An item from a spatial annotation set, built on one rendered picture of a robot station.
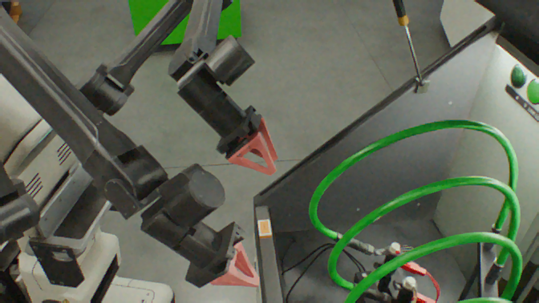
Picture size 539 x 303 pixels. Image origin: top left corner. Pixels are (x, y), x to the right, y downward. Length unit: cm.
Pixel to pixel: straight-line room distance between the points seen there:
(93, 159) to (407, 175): 86
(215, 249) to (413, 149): 69
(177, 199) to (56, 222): 60
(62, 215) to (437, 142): 95
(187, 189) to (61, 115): 21
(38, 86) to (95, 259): 77
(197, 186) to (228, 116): 16
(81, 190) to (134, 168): 60
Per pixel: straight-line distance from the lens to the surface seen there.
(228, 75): 68
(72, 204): 118
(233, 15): 412
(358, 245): 88
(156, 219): 61
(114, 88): 114
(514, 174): 87
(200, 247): 64
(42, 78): 68
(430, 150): 121
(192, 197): 56
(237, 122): 69
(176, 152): 293
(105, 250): 138
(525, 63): 96
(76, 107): 66
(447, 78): 109
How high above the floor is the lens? 182
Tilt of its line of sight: 39 degrees down
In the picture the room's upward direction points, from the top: straight up
